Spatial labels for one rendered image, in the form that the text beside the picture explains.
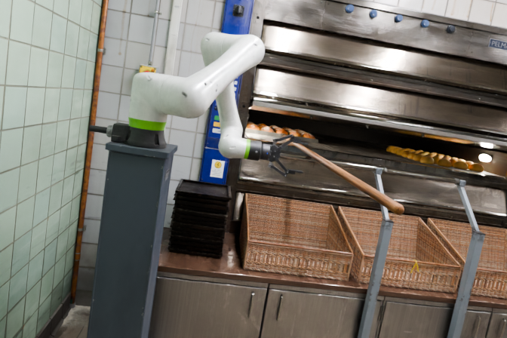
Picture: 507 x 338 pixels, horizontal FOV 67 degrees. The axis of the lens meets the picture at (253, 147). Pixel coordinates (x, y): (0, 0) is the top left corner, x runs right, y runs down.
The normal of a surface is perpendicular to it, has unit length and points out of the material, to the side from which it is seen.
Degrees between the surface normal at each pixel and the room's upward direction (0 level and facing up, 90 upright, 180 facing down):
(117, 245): 90
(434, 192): 72
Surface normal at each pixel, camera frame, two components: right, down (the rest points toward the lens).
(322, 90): 0.14, -0.21
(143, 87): -0.43, -0.04
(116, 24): 0.09, 0.14
